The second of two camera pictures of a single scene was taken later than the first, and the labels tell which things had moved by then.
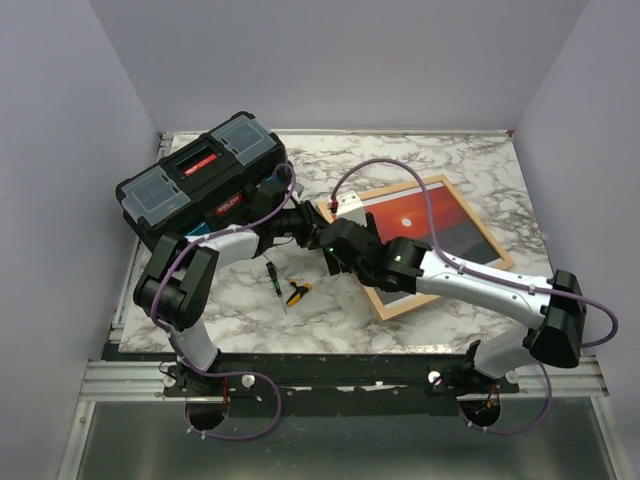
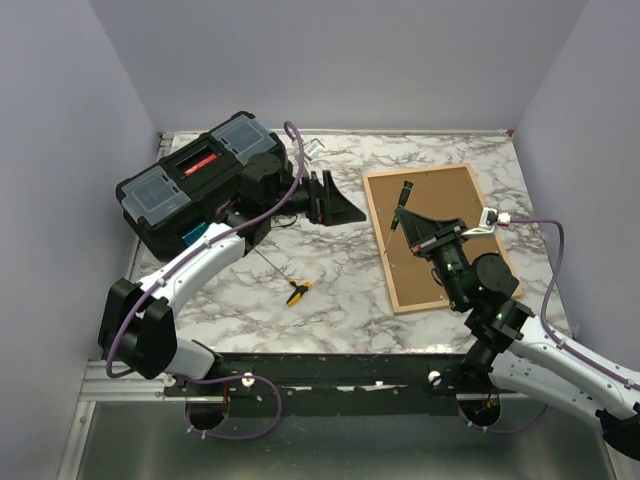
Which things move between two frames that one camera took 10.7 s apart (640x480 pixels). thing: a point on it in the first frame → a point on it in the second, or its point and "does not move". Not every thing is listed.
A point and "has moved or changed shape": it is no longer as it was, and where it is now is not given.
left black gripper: x=310 y=218 → x=327 y=206
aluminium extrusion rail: x=125 y=381 does not move
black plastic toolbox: x=203 y=182 does not move
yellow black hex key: x=299 y=291 does not move
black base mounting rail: x=338 y=384 does not move
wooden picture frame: x=431 y=211 has moved or changed shape
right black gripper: x=333 y=265 → x=425 y=234
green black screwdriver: x=273 y=274 → x=405 y=193
